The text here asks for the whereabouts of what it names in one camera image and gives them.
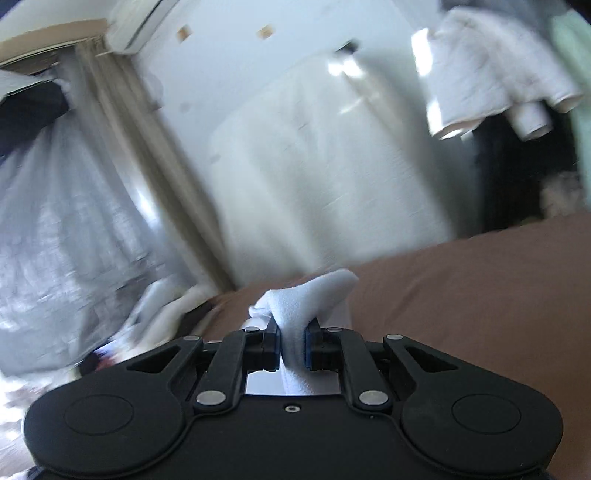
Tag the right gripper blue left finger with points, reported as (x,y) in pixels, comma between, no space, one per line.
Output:
(263,348)

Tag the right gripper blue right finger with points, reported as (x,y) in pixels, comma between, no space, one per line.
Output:
(322,350)

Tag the white t-shirt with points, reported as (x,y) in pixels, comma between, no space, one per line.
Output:
(325,299)

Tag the cream towel green trim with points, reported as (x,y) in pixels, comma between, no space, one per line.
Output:
(184,309)

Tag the white covered mattress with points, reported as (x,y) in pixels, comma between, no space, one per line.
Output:
(328,166)

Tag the silver foil window cover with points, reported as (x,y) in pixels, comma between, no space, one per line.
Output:
(77,250)

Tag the beige curtain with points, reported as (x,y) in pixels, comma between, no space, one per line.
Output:
(153,168)

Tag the white fleece garment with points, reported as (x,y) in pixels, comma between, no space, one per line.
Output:
(476,64)

